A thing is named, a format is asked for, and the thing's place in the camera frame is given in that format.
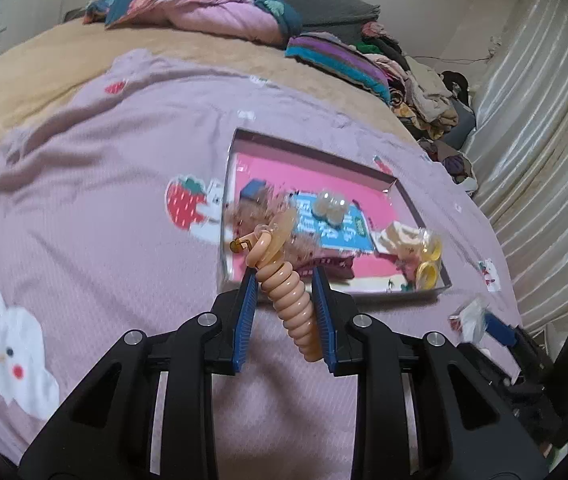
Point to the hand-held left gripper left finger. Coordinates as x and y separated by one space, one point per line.
244 320

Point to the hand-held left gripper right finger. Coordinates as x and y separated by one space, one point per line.
325 325

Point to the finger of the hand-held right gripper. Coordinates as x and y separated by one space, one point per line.
501 331

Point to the small white packet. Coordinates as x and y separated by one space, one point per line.
471 317

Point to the bag of yellow rings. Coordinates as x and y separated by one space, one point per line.
429 272

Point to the floral fabric scrunchie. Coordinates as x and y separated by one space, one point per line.
251 212

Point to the cream scrunchie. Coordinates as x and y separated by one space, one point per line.
399 237

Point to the shallow pink box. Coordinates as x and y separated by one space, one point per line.
274 170

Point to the dark red scrunchie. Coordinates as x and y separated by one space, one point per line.
336 265

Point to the blue printed card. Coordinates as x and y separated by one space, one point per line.
354 230

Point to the dark blue small item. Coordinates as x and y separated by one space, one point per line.
254 190

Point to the purple strawberry blanket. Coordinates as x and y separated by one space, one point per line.
113 285

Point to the cream curtain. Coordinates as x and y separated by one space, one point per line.
539 135

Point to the pile of clothes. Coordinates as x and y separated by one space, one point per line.
429 95

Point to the black cloth item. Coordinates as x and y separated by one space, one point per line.
456 80

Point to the striped pillow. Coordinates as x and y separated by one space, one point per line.
344 62

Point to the blue strawberry quilt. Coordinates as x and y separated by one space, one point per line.
213 15

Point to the beige bed sheet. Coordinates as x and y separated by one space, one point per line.
38 70

